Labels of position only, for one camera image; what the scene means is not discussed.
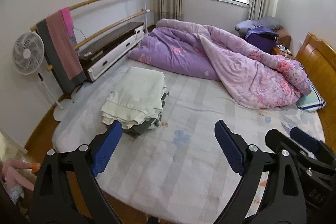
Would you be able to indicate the lower wooden wall rail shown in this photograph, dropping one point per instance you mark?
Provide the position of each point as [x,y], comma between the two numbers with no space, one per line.
[144,12]

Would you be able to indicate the bright pink hanging cloth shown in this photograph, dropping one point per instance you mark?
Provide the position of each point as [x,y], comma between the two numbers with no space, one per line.
[67,19]

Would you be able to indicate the grey folded pillow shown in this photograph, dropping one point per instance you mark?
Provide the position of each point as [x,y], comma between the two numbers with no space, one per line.
[269,22]

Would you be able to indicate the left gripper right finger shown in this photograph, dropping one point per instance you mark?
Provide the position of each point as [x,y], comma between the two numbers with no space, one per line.
[269,190]

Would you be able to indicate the purple floral quilt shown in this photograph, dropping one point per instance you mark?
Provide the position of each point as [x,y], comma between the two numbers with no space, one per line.
[253,78]

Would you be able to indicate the dark purple bag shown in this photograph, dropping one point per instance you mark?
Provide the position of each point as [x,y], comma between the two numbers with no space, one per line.
[262,38]

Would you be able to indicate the white standing fan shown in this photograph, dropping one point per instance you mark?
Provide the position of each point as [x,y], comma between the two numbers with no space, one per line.
[27,57]

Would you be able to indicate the cream white knit garment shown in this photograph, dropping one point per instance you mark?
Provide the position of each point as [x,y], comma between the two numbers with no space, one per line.
[138,79]

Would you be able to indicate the wooden nightstand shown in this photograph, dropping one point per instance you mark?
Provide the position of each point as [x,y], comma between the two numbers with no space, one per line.
[282,44]

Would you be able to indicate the white low cabinet dark top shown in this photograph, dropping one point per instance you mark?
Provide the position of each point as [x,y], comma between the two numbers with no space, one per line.
[98,57]

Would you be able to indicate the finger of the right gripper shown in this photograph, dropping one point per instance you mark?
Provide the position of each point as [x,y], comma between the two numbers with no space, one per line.
[319,149]

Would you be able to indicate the pale floral bed sheet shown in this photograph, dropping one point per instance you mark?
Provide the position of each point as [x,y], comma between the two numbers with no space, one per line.
[178,172]

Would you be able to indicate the teal striped pillow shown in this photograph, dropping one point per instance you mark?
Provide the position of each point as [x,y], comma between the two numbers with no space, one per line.
[312,102]

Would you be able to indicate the pink grey hanging towel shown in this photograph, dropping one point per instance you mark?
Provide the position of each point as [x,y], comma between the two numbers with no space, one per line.
[60,53]

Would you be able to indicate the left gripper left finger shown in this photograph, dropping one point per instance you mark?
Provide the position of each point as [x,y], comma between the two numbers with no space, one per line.
[52,197]

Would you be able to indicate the pink doll on floor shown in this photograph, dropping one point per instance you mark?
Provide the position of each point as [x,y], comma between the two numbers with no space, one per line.
[13,181]

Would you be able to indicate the green checkered folded clothes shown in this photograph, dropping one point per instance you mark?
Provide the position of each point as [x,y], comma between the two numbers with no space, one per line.
[152,118]

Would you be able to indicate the wooden bed frame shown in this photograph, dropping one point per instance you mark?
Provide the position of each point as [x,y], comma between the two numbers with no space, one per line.
[318,60]

